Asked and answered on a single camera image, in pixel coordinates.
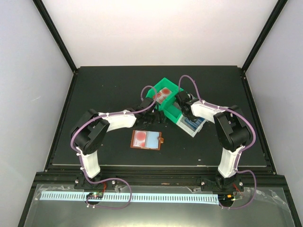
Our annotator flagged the green bin with black cards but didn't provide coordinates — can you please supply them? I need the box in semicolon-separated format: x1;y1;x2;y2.
163;99;182;124

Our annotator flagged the white bin with blue cards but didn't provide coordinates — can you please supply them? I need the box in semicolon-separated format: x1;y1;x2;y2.
177;115;207;138

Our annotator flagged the brown leather card holder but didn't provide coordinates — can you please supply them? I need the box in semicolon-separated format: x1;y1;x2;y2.
130;130;164;150

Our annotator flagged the green bin with red cards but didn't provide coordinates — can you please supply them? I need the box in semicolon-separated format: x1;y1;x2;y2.
145;78;179;111

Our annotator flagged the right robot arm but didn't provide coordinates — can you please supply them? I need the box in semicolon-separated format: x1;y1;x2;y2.
175;91;253;191

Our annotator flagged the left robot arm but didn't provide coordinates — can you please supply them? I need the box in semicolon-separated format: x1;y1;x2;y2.
70;98;166;189

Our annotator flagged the blue card stack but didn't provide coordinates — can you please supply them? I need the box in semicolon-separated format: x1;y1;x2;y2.
181;118;204;131

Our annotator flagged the red card stack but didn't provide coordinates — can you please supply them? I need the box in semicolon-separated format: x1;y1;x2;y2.
152;87;172;105

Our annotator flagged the right circuit board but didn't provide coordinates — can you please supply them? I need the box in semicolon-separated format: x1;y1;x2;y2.
222;194;242;201

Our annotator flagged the circuit board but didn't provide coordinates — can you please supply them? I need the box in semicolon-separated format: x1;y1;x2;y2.
86;192;104;200
222;194;242;201

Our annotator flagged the left circuit board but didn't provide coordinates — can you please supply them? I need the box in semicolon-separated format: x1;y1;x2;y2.
86;192;104;200

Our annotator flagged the white slotted cable duct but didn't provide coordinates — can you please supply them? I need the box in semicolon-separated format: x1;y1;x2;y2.
39;191;219;205

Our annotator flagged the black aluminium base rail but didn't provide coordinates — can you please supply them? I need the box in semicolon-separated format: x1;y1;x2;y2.
35;165;287;190

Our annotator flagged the right black frame post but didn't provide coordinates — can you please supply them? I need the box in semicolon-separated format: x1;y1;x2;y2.
241;0;289;70

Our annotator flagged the black frame post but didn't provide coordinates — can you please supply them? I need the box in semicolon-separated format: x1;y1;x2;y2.
241;0;289;70
33;0;78;73

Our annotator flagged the left black frame post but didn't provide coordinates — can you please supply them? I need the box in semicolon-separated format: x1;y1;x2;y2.
33;0;78;73

